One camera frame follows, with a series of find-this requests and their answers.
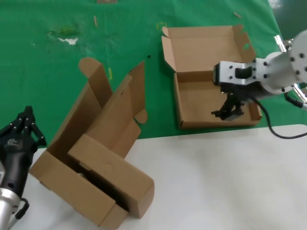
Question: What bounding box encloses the cardboard box with holed lid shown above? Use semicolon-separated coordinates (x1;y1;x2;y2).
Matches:
161;23;262;130

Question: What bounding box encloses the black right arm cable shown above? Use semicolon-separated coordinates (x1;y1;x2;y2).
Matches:
251;95;307;139

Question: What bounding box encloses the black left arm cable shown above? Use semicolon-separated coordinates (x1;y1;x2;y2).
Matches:
11;197;31;222

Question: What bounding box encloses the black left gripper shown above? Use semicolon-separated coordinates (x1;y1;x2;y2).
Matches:
0;105;47;195

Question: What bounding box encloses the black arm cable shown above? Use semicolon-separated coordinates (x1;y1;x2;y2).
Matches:
11;197;31;222
251;95;307;139

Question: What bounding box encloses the green table cloth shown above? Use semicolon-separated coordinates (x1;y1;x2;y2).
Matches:
0;0;307;150

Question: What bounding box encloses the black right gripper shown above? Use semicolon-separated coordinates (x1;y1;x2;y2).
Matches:
211;81;263;121

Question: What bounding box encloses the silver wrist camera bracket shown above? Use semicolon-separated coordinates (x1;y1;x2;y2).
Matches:
213;61;258;86

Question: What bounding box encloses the large open cardboard box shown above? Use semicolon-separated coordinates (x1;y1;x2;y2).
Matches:
28;57;148;228

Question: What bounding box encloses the silver binder clip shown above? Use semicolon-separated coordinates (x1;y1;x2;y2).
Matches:
293;83;307;104
274;34;295;53

